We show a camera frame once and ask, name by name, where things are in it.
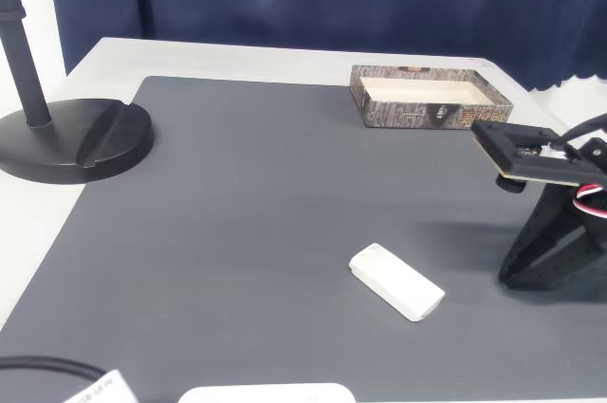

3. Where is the white rectangular block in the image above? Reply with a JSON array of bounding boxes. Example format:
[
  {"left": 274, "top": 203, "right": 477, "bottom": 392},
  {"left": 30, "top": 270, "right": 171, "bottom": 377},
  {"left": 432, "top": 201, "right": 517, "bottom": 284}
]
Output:
[{"left": 348, "top": 242, "right": 447, "bottom": 324}]

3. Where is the bark-patterned cardboard box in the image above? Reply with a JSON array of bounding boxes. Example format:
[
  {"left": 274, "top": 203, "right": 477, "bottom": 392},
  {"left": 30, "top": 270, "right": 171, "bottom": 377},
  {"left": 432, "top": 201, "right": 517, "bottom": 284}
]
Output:
[{"left": 349, "top": 64, "right": 515, "bottom": 131}]

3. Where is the grey table mat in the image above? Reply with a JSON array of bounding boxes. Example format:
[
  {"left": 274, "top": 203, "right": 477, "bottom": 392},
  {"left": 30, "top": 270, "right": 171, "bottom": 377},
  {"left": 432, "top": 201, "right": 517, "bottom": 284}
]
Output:
[{"left": 0, "top": 75, "right": 607, "bottom": 403}]

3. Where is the white rounded device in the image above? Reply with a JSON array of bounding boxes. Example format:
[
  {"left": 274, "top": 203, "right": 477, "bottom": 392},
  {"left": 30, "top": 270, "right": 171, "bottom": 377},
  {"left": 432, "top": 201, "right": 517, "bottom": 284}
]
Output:
[{"left": 177, "top": 382, "right": 357, "bottom": 403}]

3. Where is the white paper label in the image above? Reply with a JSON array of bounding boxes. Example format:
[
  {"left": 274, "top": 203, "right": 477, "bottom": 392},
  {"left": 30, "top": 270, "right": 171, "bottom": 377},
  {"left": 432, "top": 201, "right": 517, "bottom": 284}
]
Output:
[{"left": 65, "top": 368, "right": 138, "bottom": 403}]

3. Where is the black round stand base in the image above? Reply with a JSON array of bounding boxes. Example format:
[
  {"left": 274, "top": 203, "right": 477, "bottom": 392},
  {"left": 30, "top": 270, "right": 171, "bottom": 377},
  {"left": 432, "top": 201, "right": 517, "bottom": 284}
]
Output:
[{"left": 0, "top": 0, "right": 156, "bottom": 185}]

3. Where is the red white black servo wire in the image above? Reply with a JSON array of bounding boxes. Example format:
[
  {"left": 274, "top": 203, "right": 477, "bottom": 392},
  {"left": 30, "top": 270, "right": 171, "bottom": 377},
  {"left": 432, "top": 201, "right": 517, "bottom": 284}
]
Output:
[{"left": 571, "top": 182, "right": 607, "bottom": 222}]

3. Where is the black camera cable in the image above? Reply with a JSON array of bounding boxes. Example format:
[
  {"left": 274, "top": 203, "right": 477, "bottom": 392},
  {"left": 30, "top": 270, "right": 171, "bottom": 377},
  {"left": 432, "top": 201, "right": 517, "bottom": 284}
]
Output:
[{"left": 552, "top": 113, "right": 607, "bottom": 151}]

